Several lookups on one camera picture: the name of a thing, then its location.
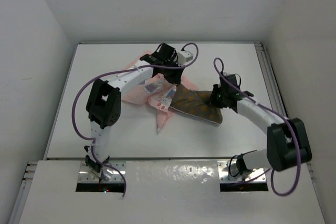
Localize grey pillow orange flowers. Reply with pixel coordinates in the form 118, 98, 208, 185
170, 84, 223, 124

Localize pink bunny pillowcase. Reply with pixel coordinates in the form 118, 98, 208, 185
122, 49, 200, 134

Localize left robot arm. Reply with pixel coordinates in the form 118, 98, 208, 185
85, 43, 183, 175

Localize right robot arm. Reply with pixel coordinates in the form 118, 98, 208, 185
209, 72, 312, 175

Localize white front cover panel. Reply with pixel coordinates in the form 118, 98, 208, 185
20, 161, 324, 223

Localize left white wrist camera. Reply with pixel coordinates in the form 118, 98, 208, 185
177, 50, 194, 66

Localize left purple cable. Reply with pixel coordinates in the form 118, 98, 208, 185
72, 42, 199, 198

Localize right aluminium rail frame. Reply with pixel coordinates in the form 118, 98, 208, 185
254, 42, 288, 117

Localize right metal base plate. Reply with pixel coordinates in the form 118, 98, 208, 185
217, 159, 266, 184

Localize metal base plate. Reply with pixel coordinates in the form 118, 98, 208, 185
217, 159, 266, 184
77, 162, 126, 184

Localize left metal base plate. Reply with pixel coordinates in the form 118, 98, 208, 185
77, 162, 126, 184

